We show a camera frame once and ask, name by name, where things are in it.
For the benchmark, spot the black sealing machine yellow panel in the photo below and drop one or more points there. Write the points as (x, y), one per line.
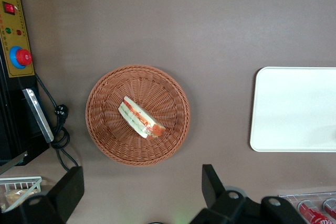
(10, 119)

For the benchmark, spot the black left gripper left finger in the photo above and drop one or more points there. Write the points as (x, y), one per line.
(68, 190)

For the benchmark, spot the cream rectangular plastic tray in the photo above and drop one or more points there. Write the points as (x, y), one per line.
(291, 108)

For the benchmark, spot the triangle sandwich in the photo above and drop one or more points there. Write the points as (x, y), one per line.
(136, 117)

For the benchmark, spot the round brown wicker basket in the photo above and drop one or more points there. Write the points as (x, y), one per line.
(110, 140)

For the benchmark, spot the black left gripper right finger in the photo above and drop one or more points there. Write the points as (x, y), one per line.
(211, 184)

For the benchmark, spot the bagged crispy snack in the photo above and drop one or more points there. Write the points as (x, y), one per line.
(18, 195)

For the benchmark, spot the clear acrylic bottle rack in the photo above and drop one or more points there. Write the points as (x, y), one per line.
(288, 198)

